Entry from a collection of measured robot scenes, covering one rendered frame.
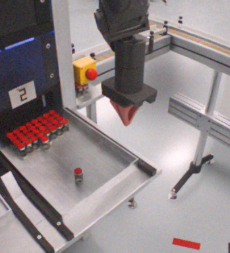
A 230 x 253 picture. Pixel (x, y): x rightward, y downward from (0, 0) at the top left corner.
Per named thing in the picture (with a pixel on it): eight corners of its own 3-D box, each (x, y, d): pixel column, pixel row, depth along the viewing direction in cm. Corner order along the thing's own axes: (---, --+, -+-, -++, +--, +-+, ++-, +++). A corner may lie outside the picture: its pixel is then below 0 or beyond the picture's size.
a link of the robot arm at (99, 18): (97, 15, 46) (145, 0, 47) (82, -2, 54) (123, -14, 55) (112, 74, 54) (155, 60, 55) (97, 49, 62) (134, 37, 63)
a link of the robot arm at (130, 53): (120, 40, 49) (151, 37, 50) (109, 26, 54) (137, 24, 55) (120, 75, 53) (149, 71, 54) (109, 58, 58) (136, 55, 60)
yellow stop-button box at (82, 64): (68, 78, 104) (66, 60, 99) (84, 71, 108) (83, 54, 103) (82, 86, 100) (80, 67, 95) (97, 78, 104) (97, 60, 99)
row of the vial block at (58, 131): (19, 157, 84) (16, 145, 81) (66, 129, 94) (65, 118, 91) (23, 161, 83) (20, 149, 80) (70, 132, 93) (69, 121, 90)
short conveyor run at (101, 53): (62, 105, 112) (58, 68, 102) (41, 89, 120) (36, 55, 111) (171, 53, 149) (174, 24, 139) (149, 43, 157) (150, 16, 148)
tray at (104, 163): (-3, 151, 86) (-6, 143, 84) (63, 115, 100) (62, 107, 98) (63, 223, 67) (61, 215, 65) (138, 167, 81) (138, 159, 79)
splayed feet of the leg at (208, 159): (164, 196, 181) (167, 182, 172) (207, 157, 208) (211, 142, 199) (174, 203, 176) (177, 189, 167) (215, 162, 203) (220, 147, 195)
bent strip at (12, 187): (6, 191, 74) (0, 176, 70) (15, 185, 76) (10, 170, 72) (35, 225, 66) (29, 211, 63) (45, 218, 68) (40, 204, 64)
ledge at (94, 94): (57, 95, 113) (56, 91, 112) (82, 83, 120) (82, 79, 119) (78, 110, 106) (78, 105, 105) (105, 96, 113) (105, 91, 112)
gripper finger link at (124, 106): (122, 109, 70) (124, 74, 64) (145, 123, 66) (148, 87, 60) (101, 121, 66) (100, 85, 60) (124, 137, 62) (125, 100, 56)
